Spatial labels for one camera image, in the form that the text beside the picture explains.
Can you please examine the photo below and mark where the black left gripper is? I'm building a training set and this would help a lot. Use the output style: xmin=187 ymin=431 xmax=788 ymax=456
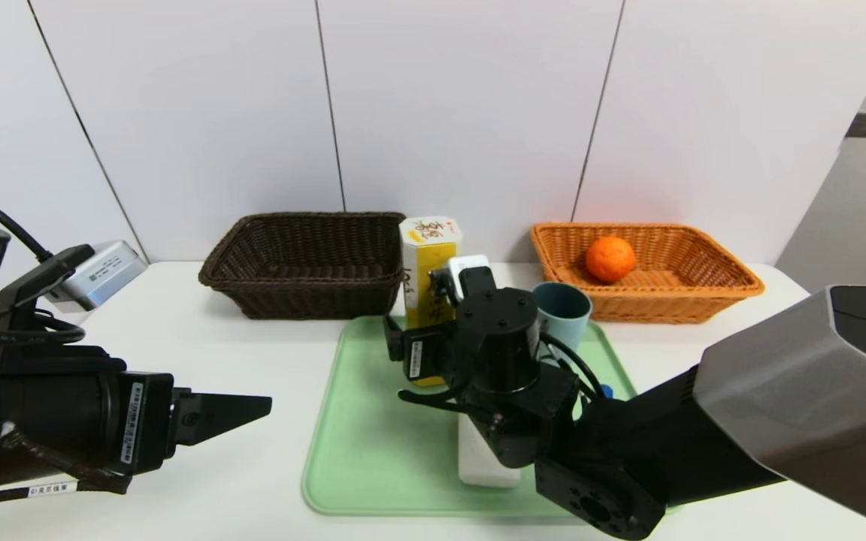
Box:
xmin=0 ymin=366 xmax=273 ymax=494

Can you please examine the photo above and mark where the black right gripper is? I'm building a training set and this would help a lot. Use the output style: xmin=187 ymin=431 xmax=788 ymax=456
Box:
xmin=383 ymin=313 xmax=462 ymax=382

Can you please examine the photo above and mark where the yellow hexagonal cracker box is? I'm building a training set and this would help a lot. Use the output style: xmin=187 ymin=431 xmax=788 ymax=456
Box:
xmin=399 ymin=216 xmax=464 ymax=388

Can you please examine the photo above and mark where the white soap bar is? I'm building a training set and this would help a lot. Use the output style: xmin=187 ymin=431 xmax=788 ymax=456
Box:
xmin=458 ymin=413 xmax=522 ymax=489

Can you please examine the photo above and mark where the orange fruit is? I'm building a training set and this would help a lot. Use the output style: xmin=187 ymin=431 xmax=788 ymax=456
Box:
xmin=585 ymin=236 xmax=637 ymax=284

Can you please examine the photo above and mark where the dark brown wicker basket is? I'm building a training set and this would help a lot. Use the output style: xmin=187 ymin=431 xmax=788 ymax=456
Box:
xmin=198 ymin=212 xmax=408 ymax=321

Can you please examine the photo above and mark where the orange wicker basket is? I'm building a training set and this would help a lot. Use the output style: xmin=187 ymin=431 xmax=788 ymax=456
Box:
xmin=529 ymin=222 xmax=767 ymax=325

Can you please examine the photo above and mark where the light green plastic tray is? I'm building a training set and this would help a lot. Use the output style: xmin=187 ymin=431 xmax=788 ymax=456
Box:
xmin=301 ymin=316 xmax=686 ymax=518

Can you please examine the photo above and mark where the blue-grey plastic cup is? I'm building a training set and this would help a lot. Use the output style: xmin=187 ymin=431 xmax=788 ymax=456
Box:
xmin=532 ymin=282 xmax=593 ymax=361

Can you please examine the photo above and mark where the black cable with white tag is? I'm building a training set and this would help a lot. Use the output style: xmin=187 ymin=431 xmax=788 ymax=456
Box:
xmin=398 ymin=387 xmax=479 ymax=413
xmin=542 ymin=333 xmax=608 ymax=399
xmin=0 ymin=425 xmax=135 ymax=513

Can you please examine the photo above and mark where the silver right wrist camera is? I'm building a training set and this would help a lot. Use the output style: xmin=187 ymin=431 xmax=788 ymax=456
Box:
xmin=433 ymin=254 xmax=492 ymax=301

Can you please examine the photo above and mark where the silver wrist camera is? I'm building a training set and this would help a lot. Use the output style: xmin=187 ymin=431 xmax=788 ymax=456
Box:
xmin=433 ymin=254 xmax=492 ymax=301
xmin=46 ymin=240 xmax=150 ymax=314

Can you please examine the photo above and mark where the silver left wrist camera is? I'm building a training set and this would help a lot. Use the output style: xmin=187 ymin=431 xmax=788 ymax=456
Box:
xmin=46 ymin=240 xmax=150 ymax=314

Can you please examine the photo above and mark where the black left camera mount bracket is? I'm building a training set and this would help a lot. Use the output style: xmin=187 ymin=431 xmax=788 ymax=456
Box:
xmin=0 ymin=244 xmax=127 ymax=376

